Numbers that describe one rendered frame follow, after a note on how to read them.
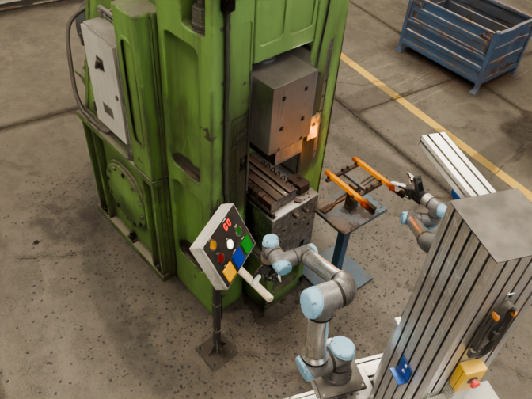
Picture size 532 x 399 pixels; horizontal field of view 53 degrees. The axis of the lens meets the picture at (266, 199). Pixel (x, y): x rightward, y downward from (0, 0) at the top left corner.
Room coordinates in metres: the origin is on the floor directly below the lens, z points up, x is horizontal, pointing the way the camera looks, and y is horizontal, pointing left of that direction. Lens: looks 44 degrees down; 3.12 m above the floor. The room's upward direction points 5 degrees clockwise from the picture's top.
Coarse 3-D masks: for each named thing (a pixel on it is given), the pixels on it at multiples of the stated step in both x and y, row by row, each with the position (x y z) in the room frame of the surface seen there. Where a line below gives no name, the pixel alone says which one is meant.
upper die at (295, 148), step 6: (300, 138) 2.32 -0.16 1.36; (252, 144) 2.31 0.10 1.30; (294, 144) 2.27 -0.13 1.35; (300, 144) 2.31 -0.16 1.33; (258, 150) 2.27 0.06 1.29; (282, 150) 2.21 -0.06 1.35; (288, 150) 2.24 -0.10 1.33; (294, 150) 2.28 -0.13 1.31; (300, 150) 2.31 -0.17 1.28; (264, 156) 2.23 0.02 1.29; (270, 156) 2.20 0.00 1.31; (276, 156) 2.18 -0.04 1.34; (282, 156) 2.21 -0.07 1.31; (288, 156) 2.25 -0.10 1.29; (270, 162) 2.20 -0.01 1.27; (276, 162) 2.19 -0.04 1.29
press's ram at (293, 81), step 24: (264, 72) 2.29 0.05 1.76; (288, 72) 2.30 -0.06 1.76; (312, 72) 2.32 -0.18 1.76; (264, 96) 2.18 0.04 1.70; (288, 96) 2.21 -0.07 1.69; (312, 96) 2.34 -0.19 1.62; (264, 120) 2.17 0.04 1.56; (288, 120) 2.23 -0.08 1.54; (264, 144) 2.17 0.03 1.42; (288, 144) 2.24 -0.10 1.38
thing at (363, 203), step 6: (330, 174) 2.50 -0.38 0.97; (336, 180) 2.44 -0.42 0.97; (342, 180) 2.45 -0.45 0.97; (342, 186) 2.40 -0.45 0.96; (348, 186) 2.40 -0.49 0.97; (348, 192) 2.36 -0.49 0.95; (354, 192) 2.35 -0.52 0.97; (360, 198) 2.30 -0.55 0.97; (360, 204) 2.27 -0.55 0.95; (366, 204) 2.26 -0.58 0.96; (372, 204) 2.25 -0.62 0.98; (372, 210) 2.22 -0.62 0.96
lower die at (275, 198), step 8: (256, 160) 2.55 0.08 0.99; (264, 168) 2.48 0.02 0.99; (256, 176) 2.40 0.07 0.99; (272, 176) 2.41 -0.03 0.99; (248, 184) 2.33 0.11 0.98; (256, 184) 2.33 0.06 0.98; (264, 184) 2.33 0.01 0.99; (272, 184) 2.33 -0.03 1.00; (280, 184) 2.33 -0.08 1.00; (288, 184) 2.35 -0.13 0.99; (256, 192) 2.27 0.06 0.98; (264, 192) 2.28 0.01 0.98; (272, 192) 2.27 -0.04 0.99; (280, 192) 2.26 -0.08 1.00; (264, 200) 2.21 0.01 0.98; (272, 200) 2.21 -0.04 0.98; (280, 200) 2.23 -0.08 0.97; (288, 200) 2.28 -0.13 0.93; (272, 208) 2.19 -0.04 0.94
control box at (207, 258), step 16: (224, 208) 1.92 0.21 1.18; (208, 224) 1.81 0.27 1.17; (240, 224) 1.89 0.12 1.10; (208, 240) 1.69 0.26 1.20; (224, 240) 1.75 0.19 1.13; (240, 240) 1.83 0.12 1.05; (208, 256) 1.62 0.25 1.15; (224, 256) 1.69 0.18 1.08; (208, 272) 1.62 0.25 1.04; (224, 288) 1.59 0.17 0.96
